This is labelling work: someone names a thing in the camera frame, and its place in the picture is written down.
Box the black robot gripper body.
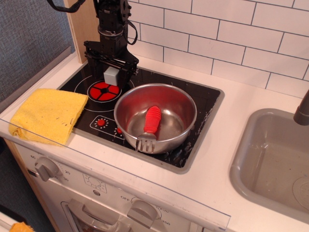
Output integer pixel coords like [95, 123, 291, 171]
[84, 32, 139, 75]

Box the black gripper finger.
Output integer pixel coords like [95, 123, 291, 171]
[87, 57, 106, 80]
[118, 64, 132, 88]

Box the light blue cube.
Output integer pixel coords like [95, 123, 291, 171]
[104, 67, 119, 86]

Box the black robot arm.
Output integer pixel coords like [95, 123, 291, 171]
[84, 0, 139, 89]

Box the light wooden side panel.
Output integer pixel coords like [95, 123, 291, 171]
[67, 0, 100, 64]

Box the black toy stovetop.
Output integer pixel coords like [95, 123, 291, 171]
[61, 64, 224, 174]

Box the stainless steel pot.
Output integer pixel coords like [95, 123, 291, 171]
[114, 84, 197, 154]

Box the yellow folded cloth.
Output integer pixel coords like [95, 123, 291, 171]
[9, 88, 88, 145]

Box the grey left oven knob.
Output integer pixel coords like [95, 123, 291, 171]
[35, 157, 59, 182]

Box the grey oven knob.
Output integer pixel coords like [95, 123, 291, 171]
[35, 157, 59, 182]
[127, 200, 158, 229]

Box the white toy oven front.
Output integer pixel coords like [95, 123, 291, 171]
[15, 145, 218, 232]

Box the grey right oven knob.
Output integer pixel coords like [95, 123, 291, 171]
[127, 200, 158, 229]

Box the grey plastic sink basin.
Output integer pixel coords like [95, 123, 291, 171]
[230, 108, 309, 223]

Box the orange yellow fabric object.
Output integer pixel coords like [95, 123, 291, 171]
[9, 222, 34, 232]

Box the grey faucet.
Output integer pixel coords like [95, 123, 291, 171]
[294, 90, 309, 126]

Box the red handled metal fork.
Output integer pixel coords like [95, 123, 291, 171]
[136, 106, 161, 154]

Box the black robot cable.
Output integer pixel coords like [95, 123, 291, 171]
[46, 0, 138, 46]

